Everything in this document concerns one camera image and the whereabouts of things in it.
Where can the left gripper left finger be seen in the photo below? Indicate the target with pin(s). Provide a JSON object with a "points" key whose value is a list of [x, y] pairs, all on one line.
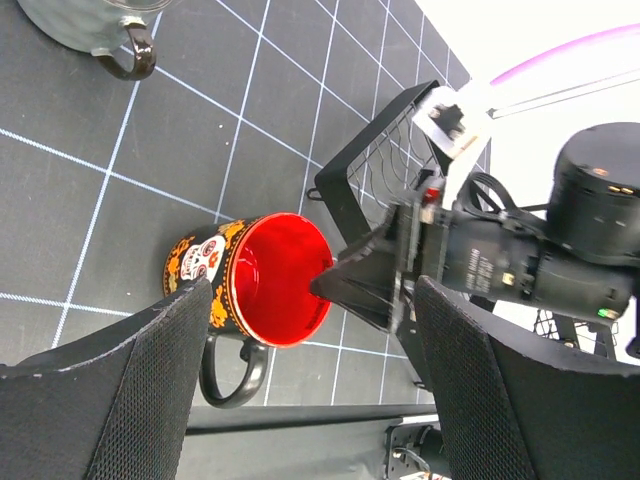
{"points": [[111, 405]]}

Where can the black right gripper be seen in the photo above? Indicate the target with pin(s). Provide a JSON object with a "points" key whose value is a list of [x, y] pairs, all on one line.
{"points": [[468, 255]]}

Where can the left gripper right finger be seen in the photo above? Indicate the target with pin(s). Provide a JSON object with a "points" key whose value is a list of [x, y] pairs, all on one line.
{"points": [[513, 405]]}

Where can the red skull mug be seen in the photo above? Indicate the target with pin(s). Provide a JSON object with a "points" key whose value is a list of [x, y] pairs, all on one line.
{"points": [[260, 271]]}

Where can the black grid mat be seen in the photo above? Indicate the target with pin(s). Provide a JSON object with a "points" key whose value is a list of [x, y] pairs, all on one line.
{"points": [[249, 99]]}

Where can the green grey mug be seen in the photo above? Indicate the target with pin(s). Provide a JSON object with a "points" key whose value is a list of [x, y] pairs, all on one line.
{"points": [[116, 33]]}

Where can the black wire dish rack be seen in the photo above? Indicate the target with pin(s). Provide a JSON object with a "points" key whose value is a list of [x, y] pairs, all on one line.
{"points": [[379, 167]]}

